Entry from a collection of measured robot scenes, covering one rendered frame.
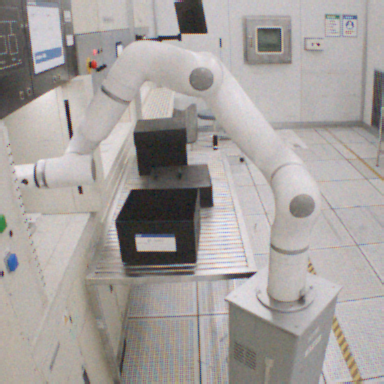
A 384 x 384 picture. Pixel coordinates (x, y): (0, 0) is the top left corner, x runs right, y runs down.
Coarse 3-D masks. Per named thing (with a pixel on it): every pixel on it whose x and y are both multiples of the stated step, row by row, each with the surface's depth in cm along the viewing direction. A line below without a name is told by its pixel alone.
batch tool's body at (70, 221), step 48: (0, 0) 78; (0, 96) 81; (48, 96) 137; (0, 144) 82; (48, 144) 144; (0, 192) 81; (48, 192) 152; (96, 192) 152; (0, 240) 80; (48, 240) 137; (48, 288) 111; (48, 336) 99; (96, 336) 147
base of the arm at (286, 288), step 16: (272, 256) 112; (288, 256) 108; (304, 256) 109; (272, 272) 114; (288, 272) 110; (304, 272) 112; (256, 288) 122; (272, 288) 116; (288, 288) 112; (304, 288) 115; (272, 304) 114; (288, 304) 114; (304, 304) 113
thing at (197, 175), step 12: (156, 168) 199; (168, 168) 198; (180, 168) 188; (192, 168) 196; (204, 168) 195; (156, 180) 185; (168, 180) 183; (180, 180) 183; (192, 180) 182; (204, 180) 181; (204, 192) 176; (204, 204) 179
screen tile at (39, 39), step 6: (30, 12) 96; (36, 12) 100; (30, 18) 96; (36, 18) 100; (36, 24) 101; (42, 24) 105; (42, 30) 106; (36, 36) 101; (42, 36) 106; (36, 42) 101; (42, 42) 106
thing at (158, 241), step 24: (144, 192) 159; (168, 192) 158; (192, 192) 157; (120, 216) 142; (144, 216) 164; (168, 216) 163; (192, 216) 162; (120, 240) 137; (144, 240) 136; (168, 240) 136; (192, 240) 135
